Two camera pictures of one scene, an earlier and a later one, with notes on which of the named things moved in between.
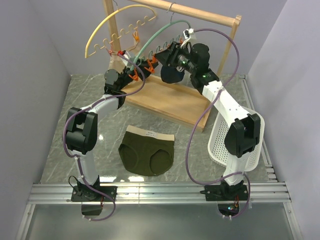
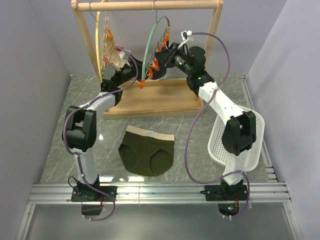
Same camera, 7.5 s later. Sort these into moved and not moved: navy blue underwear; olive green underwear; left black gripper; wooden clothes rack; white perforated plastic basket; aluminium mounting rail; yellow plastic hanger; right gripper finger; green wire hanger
Moved: yellow plastic hanger; wooden clothes rack; navy blue underwear; green wire hanger
Not moved: white perforated plastic basket; olive green underwear; left black gripper; aluminium mounting rail; right gripper finger
